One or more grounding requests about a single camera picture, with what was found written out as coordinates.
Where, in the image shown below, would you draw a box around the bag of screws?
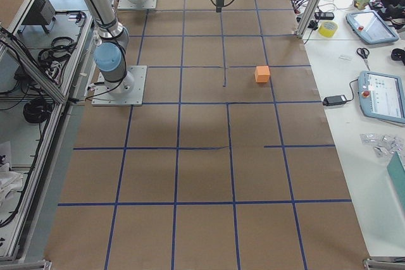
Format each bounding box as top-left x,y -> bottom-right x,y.
360,133 -> 404,157

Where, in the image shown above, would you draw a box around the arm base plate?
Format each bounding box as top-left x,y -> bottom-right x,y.
118,0 -> 157,11
91,66 -> 147,106

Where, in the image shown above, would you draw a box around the orange foam cube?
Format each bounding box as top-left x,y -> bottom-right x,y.
254,65 -> 271,83

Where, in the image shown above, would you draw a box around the black scissors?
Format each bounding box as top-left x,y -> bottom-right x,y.
356,47 -> 370,71

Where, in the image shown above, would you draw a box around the teach pendant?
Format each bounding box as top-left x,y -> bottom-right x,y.
346,11 -> 399,44
358,71 -> 404,124

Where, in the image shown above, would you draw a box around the lower teach pendant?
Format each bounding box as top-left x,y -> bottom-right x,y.
358,71 -> 404,124

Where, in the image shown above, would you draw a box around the upper teach pendant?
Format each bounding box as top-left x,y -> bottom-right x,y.
346,11 -> 399,44

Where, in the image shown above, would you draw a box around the yellow tape roll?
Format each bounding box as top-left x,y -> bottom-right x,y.
318,21 -> 338,38

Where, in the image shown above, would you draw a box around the black power adapter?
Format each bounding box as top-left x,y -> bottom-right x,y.
322,95 -> 347,106

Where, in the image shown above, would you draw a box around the teal box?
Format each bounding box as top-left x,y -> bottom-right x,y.
387,152 -> 405,209

